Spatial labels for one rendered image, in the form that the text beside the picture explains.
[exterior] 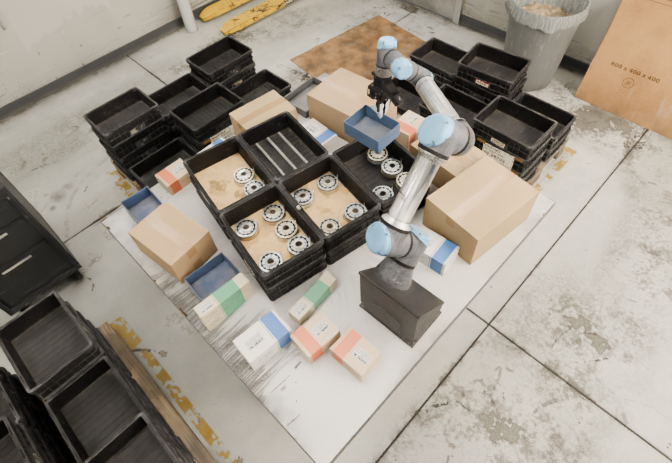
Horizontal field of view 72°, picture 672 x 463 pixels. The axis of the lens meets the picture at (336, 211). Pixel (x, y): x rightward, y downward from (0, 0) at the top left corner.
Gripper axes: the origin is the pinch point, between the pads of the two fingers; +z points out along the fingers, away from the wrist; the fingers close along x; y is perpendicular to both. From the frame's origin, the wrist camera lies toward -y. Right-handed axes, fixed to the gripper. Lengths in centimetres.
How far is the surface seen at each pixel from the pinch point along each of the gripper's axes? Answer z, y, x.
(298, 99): 40, 80, -18
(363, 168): 30.4, 3.5, 5.5
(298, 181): 29.3, 17.3, 35.8
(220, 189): 37, 45, 62
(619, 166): 92, -75, -182
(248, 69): 61, 158, -37
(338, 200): 33.0, -2.0, 28.0
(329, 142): 35.1, 33.3, 0.0
